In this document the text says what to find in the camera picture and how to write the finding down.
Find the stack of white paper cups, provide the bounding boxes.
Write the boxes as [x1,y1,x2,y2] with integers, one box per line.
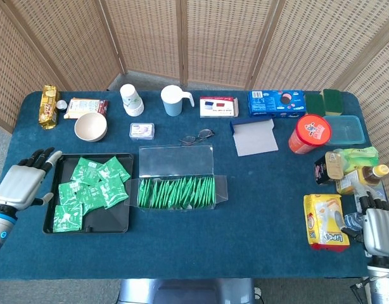
[119,83,145,117]

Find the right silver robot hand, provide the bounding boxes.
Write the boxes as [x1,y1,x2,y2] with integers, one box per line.
[332,185,389,257]

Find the row of green packets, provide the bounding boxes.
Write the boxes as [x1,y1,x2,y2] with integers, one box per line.
[137,176,216,210]

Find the teal plastic food container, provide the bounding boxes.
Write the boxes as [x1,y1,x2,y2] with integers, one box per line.
[322,115,366,146]

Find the orange canister red lid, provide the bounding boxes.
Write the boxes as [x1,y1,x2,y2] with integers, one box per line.
[288,113,333,155]

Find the yellow snack bag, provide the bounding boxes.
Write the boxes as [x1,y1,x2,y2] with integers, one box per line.
[303,193,351,253]

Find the light green wipes pack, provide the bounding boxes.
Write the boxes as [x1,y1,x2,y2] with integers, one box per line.
[335,146,380,174]

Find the blue table cloth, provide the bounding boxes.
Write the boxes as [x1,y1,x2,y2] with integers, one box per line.
[0,90,389,281]

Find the black can gold lid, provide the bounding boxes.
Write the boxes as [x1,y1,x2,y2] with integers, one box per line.
[314,151,345,186]

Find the black plastic tray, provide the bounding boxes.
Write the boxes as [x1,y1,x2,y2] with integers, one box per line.
[42,153,134,234]

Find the beige bowl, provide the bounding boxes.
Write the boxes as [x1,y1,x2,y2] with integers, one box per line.
[74,111,108,143]

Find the blue cookie box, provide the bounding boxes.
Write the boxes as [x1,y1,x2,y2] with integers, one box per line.
[247,89,307,119]

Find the green and yellow sponge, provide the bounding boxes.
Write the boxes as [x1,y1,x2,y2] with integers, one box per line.
[322,88,344,117]
[305,92,326,118]

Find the gold biscuit pack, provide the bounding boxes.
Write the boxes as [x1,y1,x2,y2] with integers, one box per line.
[38,84,60,130]

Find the light blue mug white handle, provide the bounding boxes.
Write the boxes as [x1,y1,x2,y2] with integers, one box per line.
[160,84,195,117]

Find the white box red blue print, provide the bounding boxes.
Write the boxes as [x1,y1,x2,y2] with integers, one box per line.
[199,96,239,119]

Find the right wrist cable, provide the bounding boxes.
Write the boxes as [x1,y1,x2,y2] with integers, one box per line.
[350,277,374,298]

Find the thin black eyeglasses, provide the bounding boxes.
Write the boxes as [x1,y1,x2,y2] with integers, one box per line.
[178,128,215,147]

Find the yellow-capped bottle with yellow label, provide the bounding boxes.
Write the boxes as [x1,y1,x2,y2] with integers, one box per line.
[336,164,389,195]

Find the bamboo folding screen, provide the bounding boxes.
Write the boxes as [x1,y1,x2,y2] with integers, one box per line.
[0,0,389,191]

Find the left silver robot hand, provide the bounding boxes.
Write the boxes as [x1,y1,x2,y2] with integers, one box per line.
[0,147,63,212]

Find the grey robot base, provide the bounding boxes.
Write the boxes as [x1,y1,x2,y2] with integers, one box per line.
[118,278,256,304]

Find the small clear plastic case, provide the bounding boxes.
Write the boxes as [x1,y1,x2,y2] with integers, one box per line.
[129,122,156,141]

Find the clear box of green sachets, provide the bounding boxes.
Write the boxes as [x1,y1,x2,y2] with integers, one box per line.
[124,144,229,211]

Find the white and red snack pack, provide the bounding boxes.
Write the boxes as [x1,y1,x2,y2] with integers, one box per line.
[63,98,109,120]

